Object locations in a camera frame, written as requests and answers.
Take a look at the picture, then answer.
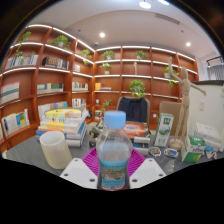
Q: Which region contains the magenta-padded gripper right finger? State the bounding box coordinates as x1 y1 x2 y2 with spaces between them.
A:
128 148 167 190

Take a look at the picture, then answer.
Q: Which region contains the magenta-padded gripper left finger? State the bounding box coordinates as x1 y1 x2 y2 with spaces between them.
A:
59 147 101 190

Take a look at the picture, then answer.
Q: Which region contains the clear blue-capped water bottle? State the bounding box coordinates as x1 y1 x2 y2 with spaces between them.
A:
95 110 134 192

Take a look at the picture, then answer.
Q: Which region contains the small printed sticker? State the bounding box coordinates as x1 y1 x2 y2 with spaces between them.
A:
148 146 163 158
204 149 218 160
163 147 179 159

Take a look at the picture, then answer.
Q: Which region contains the translucent cream plastic cup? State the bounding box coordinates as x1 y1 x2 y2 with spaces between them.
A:
39 130 73 170

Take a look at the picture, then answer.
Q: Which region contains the tall green white carton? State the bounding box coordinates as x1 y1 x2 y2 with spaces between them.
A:
153 112 175 148

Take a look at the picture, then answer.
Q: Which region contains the stack of colourful books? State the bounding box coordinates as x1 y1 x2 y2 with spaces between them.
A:
35 105 90 148

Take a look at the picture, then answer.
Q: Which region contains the chair with dark jacket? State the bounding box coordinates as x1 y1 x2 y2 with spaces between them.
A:
115 96 151 124

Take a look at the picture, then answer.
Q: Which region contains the wooden artist mannequin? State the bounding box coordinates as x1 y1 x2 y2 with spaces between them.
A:
167 56 207 151

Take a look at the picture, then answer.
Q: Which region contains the orange wooden shelf unit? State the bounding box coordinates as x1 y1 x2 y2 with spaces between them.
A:
0 23 201 158

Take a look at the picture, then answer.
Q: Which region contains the grey window curtain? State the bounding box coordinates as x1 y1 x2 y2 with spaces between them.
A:
208 64 224 81

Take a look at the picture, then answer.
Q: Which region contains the ceiling air vent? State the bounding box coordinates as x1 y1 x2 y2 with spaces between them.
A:
154 13 181 26

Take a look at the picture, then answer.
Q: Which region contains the branched ceiling lamp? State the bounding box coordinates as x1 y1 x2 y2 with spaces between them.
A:
138 0 170 10

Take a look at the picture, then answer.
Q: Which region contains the white wall socket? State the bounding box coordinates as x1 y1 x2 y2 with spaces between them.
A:
198 99 206 112

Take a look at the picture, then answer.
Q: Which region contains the black ceiling track light rail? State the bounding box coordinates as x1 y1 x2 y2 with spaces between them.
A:
205 55 224 68

